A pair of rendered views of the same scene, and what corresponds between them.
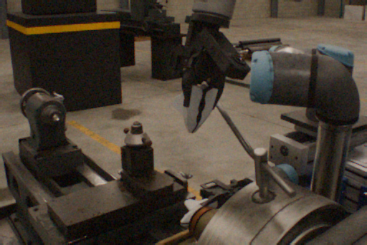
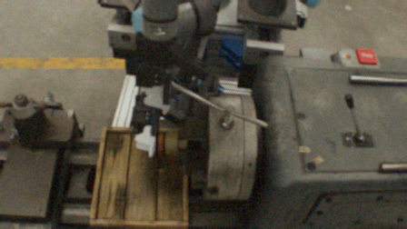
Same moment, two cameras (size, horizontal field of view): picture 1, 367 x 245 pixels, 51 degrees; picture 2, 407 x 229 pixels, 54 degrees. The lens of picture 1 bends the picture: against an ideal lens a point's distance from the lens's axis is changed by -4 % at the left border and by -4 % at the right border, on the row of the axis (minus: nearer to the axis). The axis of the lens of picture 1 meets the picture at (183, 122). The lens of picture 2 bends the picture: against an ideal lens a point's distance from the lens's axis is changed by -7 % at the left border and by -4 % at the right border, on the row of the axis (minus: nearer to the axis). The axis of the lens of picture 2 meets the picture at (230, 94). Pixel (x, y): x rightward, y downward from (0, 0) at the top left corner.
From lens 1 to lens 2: 79 cm
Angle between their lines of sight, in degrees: 59
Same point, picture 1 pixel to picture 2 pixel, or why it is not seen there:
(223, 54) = (197, 67)
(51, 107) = not seen: outside the picture
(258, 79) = not seen: hidden behind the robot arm
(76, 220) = (42, 205)
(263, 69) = not seen: hidden behind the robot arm
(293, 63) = (182, 14)
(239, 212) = (224, 142)
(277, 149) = (117, 37)
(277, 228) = (252, 139)
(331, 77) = (208, 13)
